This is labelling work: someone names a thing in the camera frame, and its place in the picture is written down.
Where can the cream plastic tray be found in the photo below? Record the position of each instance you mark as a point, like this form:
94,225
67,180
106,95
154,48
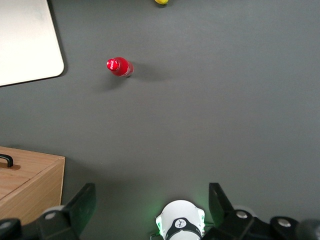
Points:
25,40

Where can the yellow lemon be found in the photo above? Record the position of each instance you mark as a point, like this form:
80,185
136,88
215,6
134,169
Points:
162,1

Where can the red plastic bottle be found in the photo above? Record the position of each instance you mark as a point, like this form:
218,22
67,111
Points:
122,67

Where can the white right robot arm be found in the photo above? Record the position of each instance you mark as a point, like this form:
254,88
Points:
180,212

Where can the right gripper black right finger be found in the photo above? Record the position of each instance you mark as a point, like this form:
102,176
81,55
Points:
222,207

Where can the wooden drawer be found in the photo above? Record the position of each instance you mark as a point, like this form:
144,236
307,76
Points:
37,163

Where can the wooden drawer cabinet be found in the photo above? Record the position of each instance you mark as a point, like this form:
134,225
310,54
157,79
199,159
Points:
37,195

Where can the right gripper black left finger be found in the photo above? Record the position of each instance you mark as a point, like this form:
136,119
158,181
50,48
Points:
80,205

